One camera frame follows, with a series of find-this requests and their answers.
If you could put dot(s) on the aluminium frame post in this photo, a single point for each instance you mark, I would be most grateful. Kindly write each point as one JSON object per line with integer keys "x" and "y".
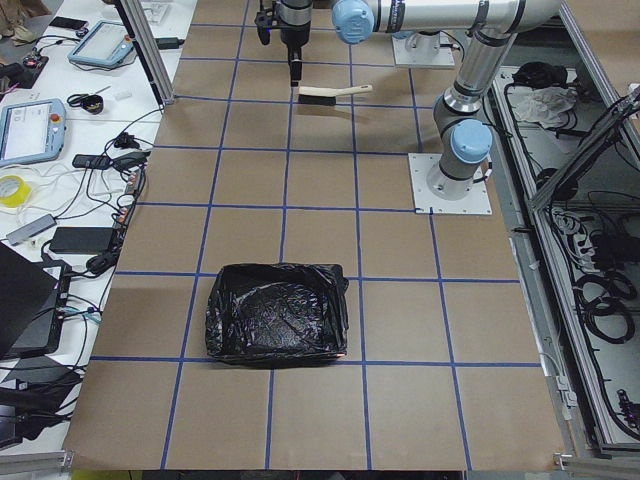
{"x": 134, "y": 20}

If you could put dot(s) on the black scissors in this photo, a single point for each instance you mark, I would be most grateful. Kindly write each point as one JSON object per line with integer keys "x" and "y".
{"x": 87, "y": 100}

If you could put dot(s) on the yellow tape roll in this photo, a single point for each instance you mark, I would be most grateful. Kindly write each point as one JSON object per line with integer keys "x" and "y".
{"x": 16, "y": 192}

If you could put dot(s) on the black laptop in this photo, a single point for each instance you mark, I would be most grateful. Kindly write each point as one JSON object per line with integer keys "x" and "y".
{"x": 33, "y": 296}

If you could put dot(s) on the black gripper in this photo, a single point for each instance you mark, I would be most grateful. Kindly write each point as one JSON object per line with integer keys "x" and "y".
{"x": 291, "y": 31}

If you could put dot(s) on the near teach pendant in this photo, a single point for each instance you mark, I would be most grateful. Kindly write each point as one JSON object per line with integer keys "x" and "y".
{"x": 32, "y": 132}

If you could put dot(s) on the cream hand brush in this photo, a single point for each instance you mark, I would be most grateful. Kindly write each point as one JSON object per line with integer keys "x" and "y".
{"x": 325, "y": 96}

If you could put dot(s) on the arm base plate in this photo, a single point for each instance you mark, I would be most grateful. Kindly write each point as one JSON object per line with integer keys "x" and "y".
{"x": 435, "y": 193}
{"x": 413, "y": 49}

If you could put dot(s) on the teach pendant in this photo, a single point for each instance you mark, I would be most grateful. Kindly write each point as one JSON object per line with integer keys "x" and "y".
{"x": 107, "y": 45}
{"x": 32, "y": 132}

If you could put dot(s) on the far teach pendant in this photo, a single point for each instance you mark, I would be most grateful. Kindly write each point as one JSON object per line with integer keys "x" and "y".
{"x": 107, "y": 45}

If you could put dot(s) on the white crumpled cloth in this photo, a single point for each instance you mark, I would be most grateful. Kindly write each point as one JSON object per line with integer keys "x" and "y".
{"x": 547, "y": 107}

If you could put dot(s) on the black power brick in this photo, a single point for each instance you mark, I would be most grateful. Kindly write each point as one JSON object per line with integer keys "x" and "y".
{"x": 81, "y": 240}

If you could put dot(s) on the grey usb hub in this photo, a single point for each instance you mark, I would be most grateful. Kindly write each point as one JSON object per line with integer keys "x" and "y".
{"x": 31, "y": 229}

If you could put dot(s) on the left black lined trash bin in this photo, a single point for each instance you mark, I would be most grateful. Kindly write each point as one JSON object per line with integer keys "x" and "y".
{"x": 277, "y": 315}

